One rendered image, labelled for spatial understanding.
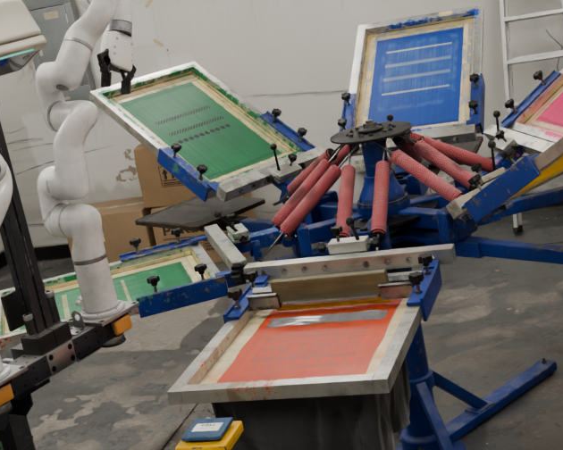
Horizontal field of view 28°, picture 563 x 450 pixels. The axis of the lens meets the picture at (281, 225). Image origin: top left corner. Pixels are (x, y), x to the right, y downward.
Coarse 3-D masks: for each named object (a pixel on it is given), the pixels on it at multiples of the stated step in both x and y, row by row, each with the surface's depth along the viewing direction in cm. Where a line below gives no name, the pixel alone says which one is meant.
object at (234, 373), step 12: (276, 312) 341; (288, 312) 339; (300, 312) 337; (312, 312) 335; (324, 312) 333; (264, 324) 334; (312, 324) 326; (252, 336) 326; (264, 336) 324; (252, 348) 316; (240, 360) 309; (228, 372) 302; (240, 372) 301; (252, 372) 299; (264, 372) 298; (276, 372) 296; (288, 372) 294
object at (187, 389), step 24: (408, 312) 310; (216, 336) 322; (408, 336) 296; (216, 360) 312; (384, 360) 281; (192, 384) 295; (216, 384) 287; (240, 384) 284; (264, 384) 281; (288, 384) 278; (312, 384) 276; (336, 384) 274; (360, 384) 272; (384, 384) 270
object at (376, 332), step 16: (368, 304) 333; (384, 304) 330; (368, 320) 320; (384, 320) 318; (368, 336) 308; (368, 352) 297; (304, 368) 295; (320, 368) 293; (336, 368) 291; (352, 368) 289
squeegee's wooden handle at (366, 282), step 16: (352, 272) 331; (368, 272) 328; (384, 272) 326; (272, 288) 338; (288, 288) 336; (304, 288) 335; (320, 288) 333; (336, 288) 332; (352, 288) 330; (368, 288) 329
